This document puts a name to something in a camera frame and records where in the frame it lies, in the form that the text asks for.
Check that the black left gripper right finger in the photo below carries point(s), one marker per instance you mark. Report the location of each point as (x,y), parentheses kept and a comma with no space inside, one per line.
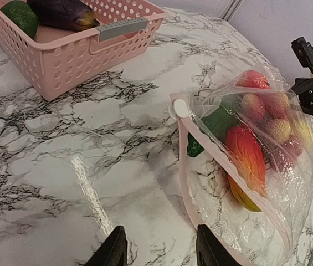
(209,250)

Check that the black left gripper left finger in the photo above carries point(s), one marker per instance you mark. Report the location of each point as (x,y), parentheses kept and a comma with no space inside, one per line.
(113,251)

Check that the clear zip top bag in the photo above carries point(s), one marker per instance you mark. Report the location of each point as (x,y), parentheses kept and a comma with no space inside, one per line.
(255,230)

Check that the red orange fake mango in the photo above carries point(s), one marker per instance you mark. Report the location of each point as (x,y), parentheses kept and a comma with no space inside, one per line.
(248,157)

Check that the purple fake eggplant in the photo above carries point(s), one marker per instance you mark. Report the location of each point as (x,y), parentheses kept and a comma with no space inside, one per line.
(72,15)

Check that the green fake avocado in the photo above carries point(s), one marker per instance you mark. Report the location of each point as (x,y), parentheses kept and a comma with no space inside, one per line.
(22,15)

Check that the yellow fake bell pepper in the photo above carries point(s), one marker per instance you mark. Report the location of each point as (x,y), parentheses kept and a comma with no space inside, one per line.
(303,132)

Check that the red fake lychee bunch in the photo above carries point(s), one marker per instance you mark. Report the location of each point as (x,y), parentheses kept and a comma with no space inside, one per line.
(271,112)

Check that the red fake pomegranate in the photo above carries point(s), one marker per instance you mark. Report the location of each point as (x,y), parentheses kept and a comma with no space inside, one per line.
(253,79)

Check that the green fake cucumber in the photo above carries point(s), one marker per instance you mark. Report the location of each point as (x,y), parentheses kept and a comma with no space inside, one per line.
(218,122)

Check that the pink plastic basket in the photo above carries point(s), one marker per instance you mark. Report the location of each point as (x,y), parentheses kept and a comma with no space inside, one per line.
(56,60)

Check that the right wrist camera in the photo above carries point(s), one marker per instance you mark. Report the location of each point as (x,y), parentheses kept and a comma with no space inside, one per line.
(304,52)

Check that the right aluminium frame post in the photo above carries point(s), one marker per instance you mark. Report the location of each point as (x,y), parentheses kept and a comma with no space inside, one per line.
(231,9)

